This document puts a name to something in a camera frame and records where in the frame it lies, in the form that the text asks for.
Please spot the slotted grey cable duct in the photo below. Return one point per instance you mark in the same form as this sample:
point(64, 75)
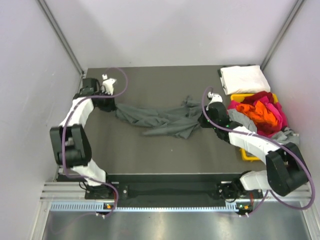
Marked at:
point(90, 206)

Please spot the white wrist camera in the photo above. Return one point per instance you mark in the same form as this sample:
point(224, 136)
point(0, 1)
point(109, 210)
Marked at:
point(214, 98)
point(107, 85)

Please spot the pink t shirt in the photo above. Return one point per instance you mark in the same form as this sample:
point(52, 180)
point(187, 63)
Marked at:
point(264, 129)

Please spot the right aluminium corner post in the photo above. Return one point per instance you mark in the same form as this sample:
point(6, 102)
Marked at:
point(293, 13)

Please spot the folded white t shirt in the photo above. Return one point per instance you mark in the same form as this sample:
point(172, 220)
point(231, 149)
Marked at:
point(243, 80)

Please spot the dark grey t shirt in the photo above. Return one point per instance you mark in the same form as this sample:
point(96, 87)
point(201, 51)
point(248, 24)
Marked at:
point(179, 122)

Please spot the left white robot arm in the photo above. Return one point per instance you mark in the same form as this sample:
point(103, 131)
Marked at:
point(70, 144)

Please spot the orange t shirt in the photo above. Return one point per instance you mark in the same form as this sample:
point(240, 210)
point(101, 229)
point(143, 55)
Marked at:
point(258, 113)

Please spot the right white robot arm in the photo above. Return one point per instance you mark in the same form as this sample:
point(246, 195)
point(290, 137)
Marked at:
point(285, 169)

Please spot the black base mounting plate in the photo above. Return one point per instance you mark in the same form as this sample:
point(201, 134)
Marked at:
point(180, 190)

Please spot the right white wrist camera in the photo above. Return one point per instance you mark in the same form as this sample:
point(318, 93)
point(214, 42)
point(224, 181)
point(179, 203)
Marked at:
point(214, 98)

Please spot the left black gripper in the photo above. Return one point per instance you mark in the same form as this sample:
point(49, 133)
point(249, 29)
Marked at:
point(111, 107)

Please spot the dark red t shirt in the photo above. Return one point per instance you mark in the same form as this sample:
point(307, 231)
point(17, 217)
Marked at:
point(263, 96)

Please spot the aluminium corner post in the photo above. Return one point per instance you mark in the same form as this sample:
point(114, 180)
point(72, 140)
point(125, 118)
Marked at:
point(60, 35)
point(293, 13)

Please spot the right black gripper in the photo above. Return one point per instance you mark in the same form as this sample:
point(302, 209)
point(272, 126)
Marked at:
point(202, 120)

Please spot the left aluminium corner post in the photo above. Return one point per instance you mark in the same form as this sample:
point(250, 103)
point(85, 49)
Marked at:
point(60, 35)

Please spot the light grey t shirt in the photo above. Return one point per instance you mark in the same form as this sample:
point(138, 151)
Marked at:
point(283, 136)

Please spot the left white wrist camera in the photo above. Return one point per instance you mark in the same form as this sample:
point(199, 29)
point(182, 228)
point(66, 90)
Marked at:
point(107, 85)

